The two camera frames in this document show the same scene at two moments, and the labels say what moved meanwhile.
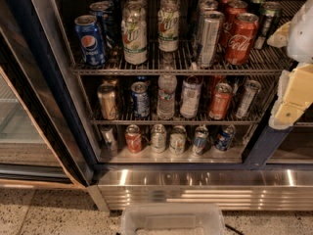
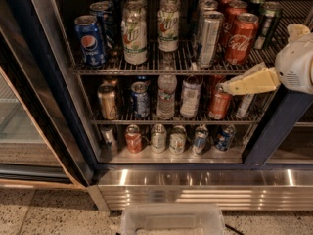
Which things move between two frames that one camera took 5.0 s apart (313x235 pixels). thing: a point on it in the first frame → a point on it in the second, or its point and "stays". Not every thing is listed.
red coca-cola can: x=243 y=39 stays
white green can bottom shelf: x=177 y=140 stays
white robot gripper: x=301 y=33 → x=295 y=67
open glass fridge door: x=43 y=135 stays
